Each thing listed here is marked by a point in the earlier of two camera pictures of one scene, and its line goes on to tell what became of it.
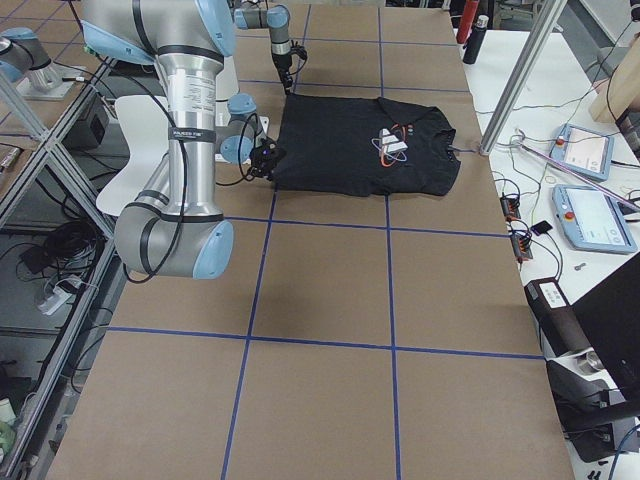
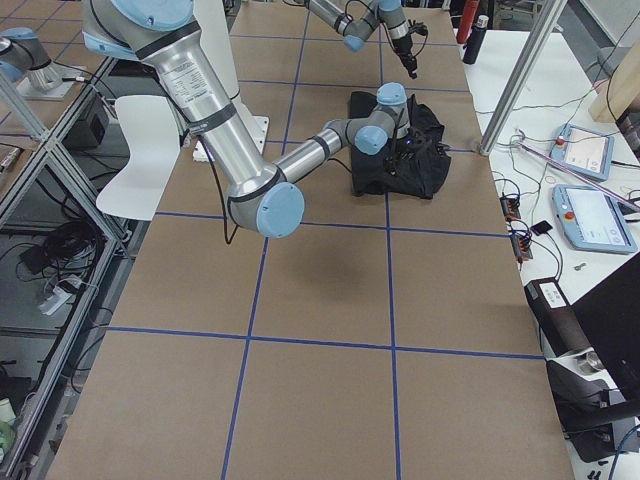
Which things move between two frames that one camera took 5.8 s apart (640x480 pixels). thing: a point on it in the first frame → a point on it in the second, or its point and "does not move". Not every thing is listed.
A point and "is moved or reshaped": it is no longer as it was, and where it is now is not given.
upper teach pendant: x=584 y=151 does not move
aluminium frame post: x=545 y=23 does not move
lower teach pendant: x=592 y=219 does not move
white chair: x=144 y=122 does not move
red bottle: x=467 y=21 does not move
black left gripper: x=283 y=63 → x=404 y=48
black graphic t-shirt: x=342 y=146 is moved or reshaped
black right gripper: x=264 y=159 → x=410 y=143
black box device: x=562 y=329 does not move
